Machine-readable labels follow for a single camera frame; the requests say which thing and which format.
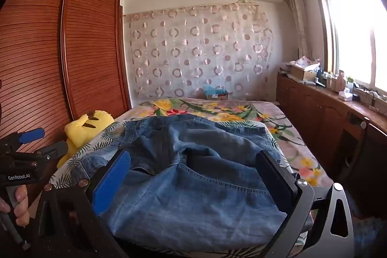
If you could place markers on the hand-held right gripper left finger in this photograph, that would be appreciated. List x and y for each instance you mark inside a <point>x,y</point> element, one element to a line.
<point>111,185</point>

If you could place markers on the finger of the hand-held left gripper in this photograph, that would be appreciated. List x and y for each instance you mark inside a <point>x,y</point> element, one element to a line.
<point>51,152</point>
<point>31,135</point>

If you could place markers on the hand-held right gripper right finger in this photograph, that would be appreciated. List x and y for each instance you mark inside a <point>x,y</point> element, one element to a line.
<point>279,182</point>

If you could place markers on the blue denim pants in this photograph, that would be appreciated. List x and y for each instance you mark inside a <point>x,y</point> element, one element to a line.
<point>187,185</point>

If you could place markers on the person's left hand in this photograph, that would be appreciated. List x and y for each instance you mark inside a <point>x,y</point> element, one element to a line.
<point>22,203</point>

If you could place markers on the yellow plush toy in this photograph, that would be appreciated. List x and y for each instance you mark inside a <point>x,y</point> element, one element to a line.
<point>81,128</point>

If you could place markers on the palm leaf print blanket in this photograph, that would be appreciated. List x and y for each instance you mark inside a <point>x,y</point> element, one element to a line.
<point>90,144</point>

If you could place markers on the low wooden cabinet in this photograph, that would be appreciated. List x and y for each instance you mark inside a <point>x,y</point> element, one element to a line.
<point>326,122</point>

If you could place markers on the floral bed sheet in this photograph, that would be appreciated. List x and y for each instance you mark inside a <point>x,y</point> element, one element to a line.
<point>229,110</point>

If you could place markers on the wooden slatted wardrobe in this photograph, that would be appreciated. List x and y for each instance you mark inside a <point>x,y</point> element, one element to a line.
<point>60,49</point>

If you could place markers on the box with blue contents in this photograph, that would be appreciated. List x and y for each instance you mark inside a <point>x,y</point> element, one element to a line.
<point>216,93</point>

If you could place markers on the white tissue box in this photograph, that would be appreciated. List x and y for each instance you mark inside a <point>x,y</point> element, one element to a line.
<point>346,94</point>

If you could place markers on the cardboard box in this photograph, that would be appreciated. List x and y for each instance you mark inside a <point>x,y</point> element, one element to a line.
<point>302,73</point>

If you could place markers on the crumpled white bag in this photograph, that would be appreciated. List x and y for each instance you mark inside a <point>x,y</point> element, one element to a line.
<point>307,62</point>

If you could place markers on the circle pattern sheer curtain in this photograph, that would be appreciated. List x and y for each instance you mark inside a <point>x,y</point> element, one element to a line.
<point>196,52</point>

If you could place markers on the beige window curtain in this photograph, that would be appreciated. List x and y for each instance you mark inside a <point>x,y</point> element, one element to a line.
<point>297,19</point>

